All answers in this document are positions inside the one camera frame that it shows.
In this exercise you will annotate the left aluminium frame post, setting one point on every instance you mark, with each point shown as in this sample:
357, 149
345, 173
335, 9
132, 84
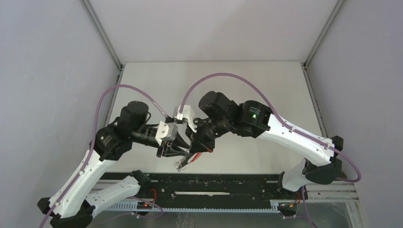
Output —
99, 28

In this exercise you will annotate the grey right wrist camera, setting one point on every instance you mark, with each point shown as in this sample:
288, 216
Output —
185, 115

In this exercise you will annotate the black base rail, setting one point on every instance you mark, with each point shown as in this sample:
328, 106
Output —
237, 192

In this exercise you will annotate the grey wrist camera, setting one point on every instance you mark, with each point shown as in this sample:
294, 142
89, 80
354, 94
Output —
166, 132
185, 115

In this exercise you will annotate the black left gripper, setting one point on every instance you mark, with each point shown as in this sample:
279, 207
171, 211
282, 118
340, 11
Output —
172, 149

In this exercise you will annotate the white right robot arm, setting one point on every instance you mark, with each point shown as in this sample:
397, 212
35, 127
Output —
320, 164

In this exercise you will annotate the grey aluminium frame rail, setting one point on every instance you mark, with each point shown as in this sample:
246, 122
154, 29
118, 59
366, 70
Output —
312, 68

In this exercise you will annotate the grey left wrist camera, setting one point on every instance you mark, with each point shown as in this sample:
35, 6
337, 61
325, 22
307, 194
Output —
166, 132

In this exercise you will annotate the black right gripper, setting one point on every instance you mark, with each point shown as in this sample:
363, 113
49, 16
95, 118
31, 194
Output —
198, 144

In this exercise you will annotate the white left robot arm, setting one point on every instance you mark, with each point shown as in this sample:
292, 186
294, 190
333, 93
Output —
75, 205

